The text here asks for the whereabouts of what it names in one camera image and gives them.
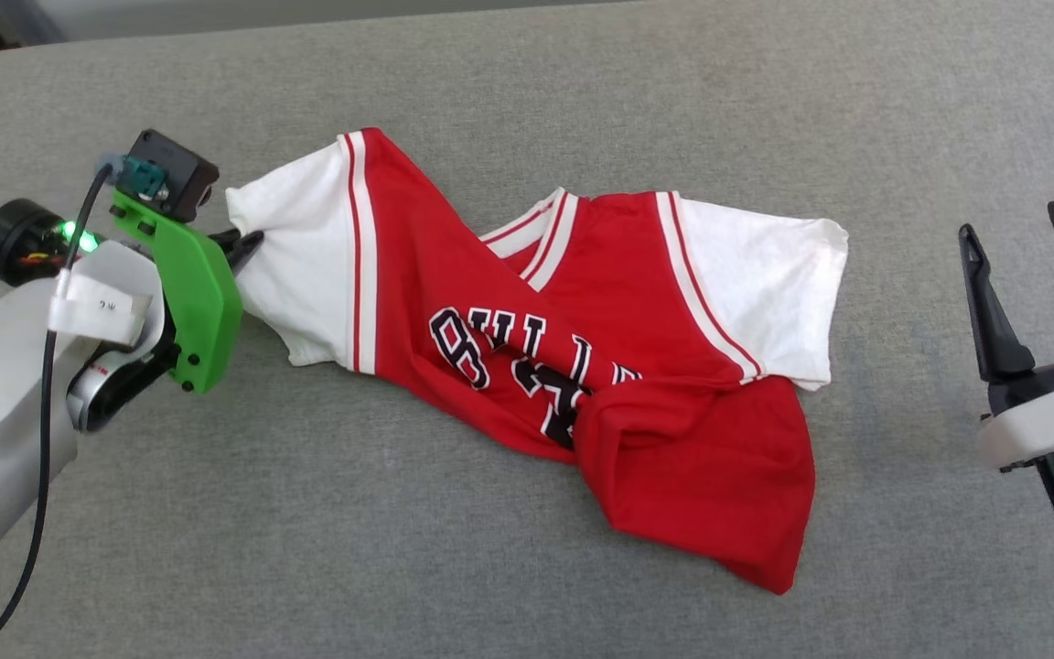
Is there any white cable label tag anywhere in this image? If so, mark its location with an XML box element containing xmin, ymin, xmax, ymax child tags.
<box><xmin>48</xmin><ymin>269</ymin><xmax>154</xmax><ymax>348</ymax></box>

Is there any black left cable teal plug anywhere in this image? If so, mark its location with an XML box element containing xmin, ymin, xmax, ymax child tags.
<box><xmin>0</xmin><ymin>154</ymin><xmax>168</xmax><ymax>659</ymax></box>

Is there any white partition panel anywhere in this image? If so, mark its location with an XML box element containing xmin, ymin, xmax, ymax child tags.
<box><xmin>38</xmin><ymin>0</ymin><xmax>638</xmax><ymax>43</ymax></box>

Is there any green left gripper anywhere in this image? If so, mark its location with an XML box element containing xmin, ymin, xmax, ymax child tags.
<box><xmin>110</xmin><ymin>188</ymin><xmax>265</xmax><ymax>397</ymax></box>

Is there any red and white basketball jersey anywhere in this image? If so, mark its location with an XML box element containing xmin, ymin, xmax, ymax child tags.
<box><xmin>225</xmin><ymin>126</ymin><xmax>851</xmax><ymax>597</ymax></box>

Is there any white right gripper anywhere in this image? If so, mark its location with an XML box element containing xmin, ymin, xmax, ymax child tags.
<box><xmin>958</xmin><ymin>200</ymin><xmax>1054</xmax><ymax>474</ymax></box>

